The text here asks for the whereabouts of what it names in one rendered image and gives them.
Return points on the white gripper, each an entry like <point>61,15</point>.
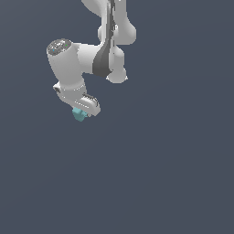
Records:
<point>78,98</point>

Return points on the small teal block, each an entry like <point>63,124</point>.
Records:
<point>79,114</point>

